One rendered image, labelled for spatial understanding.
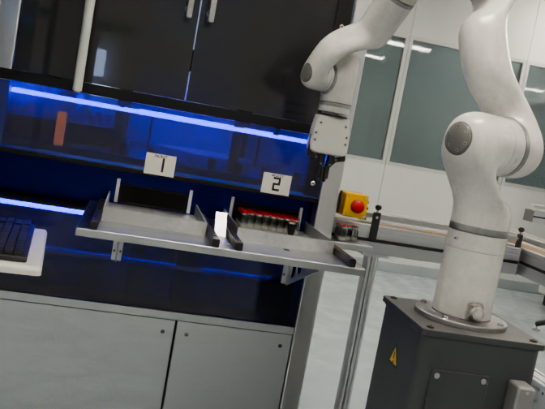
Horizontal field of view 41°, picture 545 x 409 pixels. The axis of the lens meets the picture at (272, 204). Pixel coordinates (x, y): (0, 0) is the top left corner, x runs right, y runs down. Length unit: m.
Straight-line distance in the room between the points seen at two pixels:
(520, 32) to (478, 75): 6.07
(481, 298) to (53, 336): 1.23
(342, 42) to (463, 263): 0.63
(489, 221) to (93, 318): 1.18
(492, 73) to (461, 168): 0.21
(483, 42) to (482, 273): 0.47
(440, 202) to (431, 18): 1.75
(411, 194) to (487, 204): 5.73
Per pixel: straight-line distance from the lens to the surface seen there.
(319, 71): 1.84
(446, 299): 1.54
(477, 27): 1.60
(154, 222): 1.86
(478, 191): 1.50
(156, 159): 2.11
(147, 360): 2.23
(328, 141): 1.91
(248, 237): 1.89
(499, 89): 1.58
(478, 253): 1.52
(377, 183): 7.10
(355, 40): 1.83
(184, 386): 2.26
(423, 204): 7.29
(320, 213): 2.19
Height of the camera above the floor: 1.18
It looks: 6 degrees down
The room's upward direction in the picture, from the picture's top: 10 degrees clockwise
